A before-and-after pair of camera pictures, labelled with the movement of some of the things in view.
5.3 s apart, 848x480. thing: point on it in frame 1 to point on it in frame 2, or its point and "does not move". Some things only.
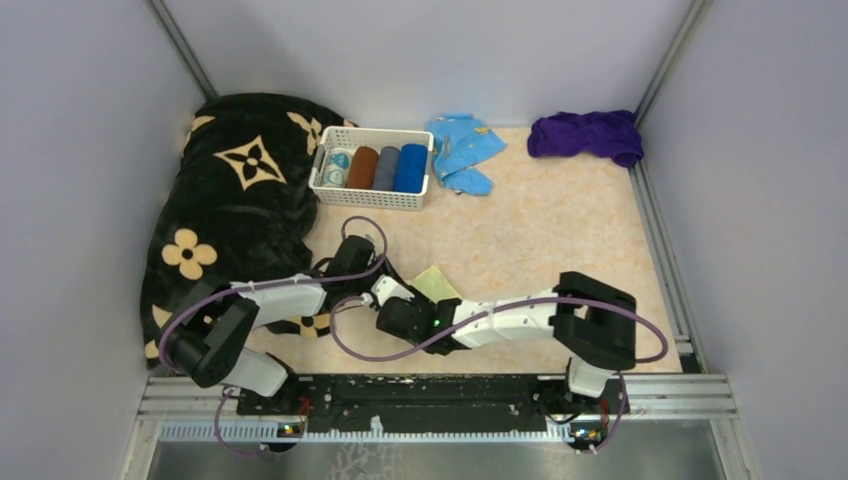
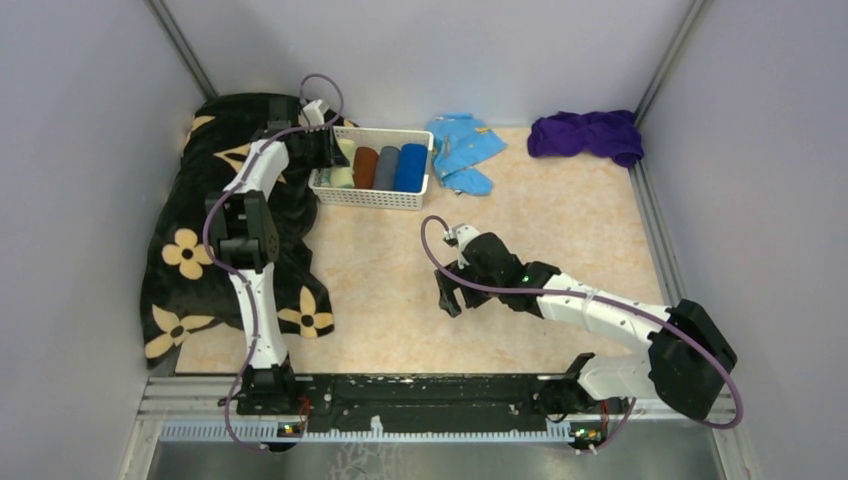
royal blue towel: [411, 169] does not move
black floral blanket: [239, 207] does not move
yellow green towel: [433, 282] to [342, 176]
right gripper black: [420, 298] to [447, 300]
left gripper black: [376, 262] to [331, 155]
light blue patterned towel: [460, 141] does not move
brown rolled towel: [363, 168] does not move
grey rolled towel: [386, 169] does not move
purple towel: [612, 134] does not move
